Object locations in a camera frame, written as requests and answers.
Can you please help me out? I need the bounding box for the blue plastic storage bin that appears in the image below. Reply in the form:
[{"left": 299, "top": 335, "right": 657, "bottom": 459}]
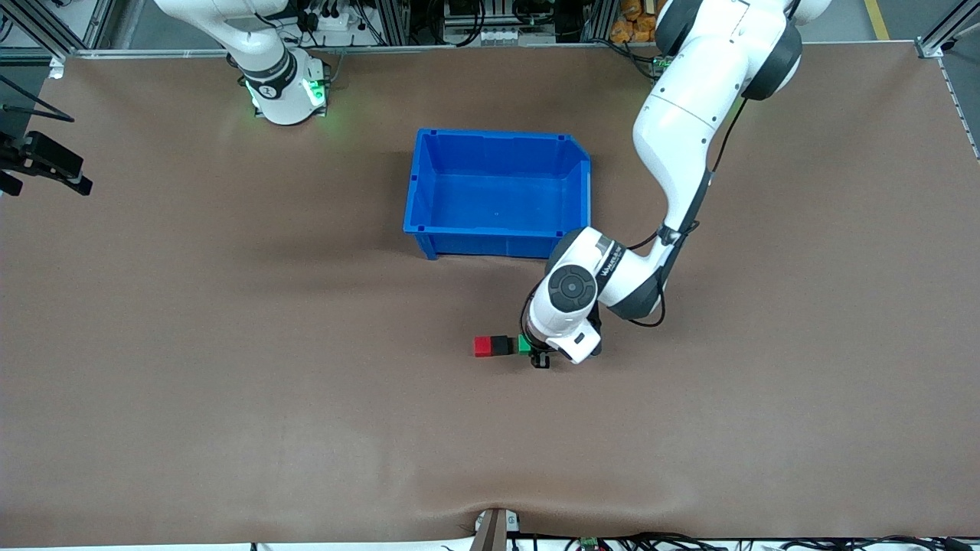
[{"left": 403, "top": 128, "right": 593, "bottom": 266}]

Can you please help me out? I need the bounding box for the white power strip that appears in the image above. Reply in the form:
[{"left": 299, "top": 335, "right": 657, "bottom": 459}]
[{"left": 302, "top": 6, "right": 361, "bottom": 33}]

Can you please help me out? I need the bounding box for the brown table mat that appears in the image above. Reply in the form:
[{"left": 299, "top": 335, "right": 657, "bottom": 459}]
[{"left": 0, "top": 42, "right": 980, "bottom": 548}]

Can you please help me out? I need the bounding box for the orange snack bag pile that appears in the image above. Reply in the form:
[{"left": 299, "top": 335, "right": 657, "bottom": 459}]
[{"left": 610, "top": 0, "right": 665, "bottom": 44}]

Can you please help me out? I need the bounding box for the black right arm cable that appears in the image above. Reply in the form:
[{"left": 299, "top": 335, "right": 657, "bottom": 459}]
[{"left": 0, "top": 74, "right": 75, "bottom": 123}]

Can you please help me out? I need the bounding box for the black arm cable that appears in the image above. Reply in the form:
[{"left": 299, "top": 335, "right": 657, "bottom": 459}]
[
  {"left": 0, "top": 74, "right": 75, "bottom": 123},
  {"left": 628, "top": 73, "right": 750, "bottom": 253}
]

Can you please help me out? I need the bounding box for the metal table edge bracket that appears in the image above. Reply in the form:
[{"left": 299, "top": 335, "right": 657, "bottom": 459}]
[{"left": 471, "top": 507, "right": 521, "bottom": 551}]

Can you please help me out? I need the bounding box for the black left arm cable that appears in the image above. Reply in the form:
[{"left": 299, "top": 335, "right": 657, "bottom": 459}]
[{"left": 628, "top": 73, "right": 750, "bottom": 253}]

